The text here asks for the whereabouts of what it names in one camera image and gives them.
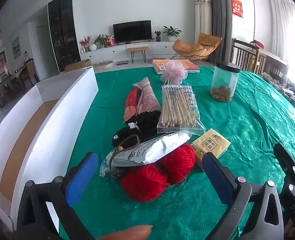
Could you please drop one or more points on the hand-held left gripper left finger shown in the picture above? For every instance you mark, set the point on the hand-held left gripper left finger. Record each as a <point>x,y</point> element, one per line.
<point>82,177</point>

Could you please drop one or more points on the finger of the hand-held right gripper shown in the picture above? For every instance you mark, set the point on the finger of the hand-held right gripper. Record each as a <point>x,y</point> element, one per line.
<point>285,157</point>

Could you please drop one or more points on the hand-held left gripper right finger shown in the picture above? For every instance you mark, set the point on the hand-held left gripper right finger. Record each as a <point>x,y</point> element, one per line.
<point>217,177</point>

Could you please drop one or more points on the yellow tissue packet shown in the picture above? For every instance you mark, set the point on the yellow tissue packet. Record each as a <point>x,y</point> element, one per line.
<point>211,145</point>

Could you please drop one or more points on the red yarn ball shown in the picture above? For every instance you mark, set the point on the red yarn ball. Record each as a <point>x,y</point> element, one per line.
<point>142,183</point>
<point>177,162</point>

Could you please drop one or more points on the white cardboard box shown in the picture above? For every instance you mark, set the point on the white cardboard box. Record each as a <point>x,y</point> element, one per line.
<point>50,130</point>

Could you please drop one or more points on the black scrunchie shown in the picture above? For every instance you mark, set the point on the black scrunchie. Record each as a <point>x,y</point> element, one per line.
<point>123,133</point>

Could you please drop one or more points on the white plastic packet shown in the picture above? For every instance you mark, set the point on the white plastic packet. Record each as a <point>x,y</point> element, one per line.
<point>147,150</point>

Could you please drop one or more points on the bag of wooden sticks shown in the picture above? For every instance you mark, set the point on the bag of wooden sticks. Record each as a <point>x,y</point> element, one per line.
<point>177,107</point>

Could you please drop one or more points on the red packet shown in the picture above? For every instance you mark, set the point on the red packet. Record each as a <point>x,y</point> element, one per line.
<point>131,105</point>

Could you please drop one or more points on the black lace hair net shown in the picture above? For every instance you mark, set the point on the black lace hair net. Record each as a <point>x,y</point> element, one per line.
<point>150,121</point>

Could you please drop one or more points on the pink patterned packet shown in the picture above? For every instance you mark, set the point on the pink patterned packet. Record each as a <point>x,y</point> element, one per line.
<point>147,97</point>

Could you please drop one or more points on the person's right hand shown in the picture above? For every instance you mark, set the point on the person's right hand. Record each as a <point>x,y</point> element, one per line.
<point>291,231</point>

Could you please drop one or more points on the person's left hand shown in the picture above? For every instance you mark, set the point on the person's left hand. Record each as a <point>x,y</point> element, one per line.
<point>127,233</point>

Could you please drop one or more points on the green tablecloth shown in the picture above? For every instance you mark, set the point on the green tablecloth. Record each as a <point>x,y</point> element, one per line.
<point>250,120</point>

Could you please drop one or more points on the cluttered items pile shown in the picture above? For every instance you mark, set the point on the cluttered items pile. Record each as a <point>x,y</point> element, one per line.
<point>287,90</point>

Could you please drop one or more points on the clear jar with black lid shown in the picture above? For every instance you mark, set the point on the clear jar with black lid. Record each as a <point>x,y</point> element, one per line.
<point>223,82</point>

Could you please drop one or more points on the red cloth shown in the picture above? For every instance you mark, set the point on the red cloth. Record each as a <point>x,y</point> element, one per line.
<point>258,44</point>

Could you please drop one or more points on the wooden railing crib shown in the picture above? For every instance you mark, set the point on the wooden railing crib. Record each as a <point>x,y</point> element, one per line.
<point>240,52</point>

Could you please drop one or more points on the brown cardboard box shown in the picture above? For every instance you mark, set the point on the brown cardboard box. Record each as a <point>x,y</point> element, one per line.
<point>77,65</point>

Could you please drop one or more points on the orange book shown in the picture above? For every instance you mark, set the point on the orange book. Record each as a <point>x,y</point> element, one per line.
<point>191,66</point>

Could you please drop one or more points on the round wooden tray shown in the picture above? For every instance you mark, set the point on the round wooden tray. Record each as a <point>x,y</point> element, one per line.
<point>103,65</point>

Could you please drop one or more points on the pink mesh bath sponge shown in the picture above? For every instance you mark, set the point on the pink mesh bath sponge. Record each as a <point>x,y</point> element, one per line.
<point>173,71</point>

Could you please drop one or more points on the wooden dining chair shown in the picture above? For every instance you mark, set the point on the wooden dining chair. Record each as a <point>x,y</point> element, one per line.
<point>31,70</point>

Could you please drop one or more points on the grey floor scale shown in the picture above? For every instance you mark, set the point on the grey floor scale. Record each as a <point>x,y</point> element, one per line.
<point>122,62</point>

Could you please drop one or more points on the white sheer curtain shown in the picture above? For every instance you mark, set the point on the white sheer curtain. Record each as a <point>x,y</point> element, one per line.
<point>282,25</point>

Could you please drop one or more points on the white television cabinet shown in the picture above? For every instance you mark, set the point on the white television cabinet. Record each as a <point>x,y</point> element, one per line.
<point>107,52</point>

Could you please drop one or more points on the white round vase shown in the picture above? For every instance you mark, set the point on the white round vase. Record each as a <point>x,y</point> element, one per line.
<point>92,47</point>

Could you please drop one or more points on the orange lounge chair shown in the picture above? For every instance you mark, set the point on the orange lounge chair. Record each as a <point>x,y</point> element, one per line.
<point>202,45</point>

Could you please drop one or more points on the purple floor mat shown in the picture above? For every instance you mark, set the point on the purple floor mat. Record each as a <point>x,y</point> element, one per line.
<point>149,61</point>

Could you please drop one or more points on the red flower arrangement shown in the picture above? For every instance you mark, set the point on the red flower arrangement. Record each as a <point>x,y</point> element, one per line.
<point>86,41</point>

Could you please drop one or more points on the red gift box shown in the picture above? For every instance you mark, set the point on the red gift box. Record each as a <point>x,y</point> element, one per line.
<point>110,42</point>

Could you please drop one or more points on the bushy green potted plant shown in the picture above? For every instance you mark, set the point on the bushy green potted plant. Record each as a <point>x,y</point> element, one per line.
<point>101,40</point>

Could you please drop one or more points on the wooden bench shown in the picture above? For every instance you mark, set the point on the wooden bench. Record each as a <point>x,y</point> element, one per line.
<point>137,48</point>

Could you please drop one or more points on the dark display cabinet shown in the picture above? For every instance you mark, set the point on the dark display cabinet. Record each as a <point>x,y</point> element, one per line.
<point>62,35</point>

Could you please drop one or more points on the large potted plant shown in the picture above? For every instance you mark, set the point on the large potted plant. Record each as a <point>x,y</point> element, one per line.
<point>171,32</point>

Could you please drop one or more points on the grey curtain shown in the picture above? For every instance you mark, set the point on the grey curtain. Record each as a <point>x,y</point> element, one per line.
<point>220,17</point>

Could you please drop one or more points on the small potted plant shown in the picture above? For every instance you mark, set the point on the small potted plant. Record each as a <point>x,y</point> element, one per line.
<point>158,36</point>

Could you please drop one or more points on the black television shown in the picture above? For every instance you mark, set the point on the black television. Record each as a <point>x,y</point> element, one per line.
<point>132,31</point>

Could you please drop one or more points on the covered standing air conditioner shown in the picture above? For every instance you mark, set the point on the covered standing air conditioner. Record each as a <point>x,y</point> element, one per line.
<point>202,17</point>

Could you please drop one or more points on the framed wall picture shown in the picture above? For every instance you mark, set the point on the framed wall picture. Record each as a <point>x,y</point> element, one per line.
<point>16,48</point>

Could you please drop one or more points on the red wall hanging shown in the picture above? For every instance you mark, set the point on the red wall hanging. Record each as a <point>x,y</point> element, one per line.
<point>237,7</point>

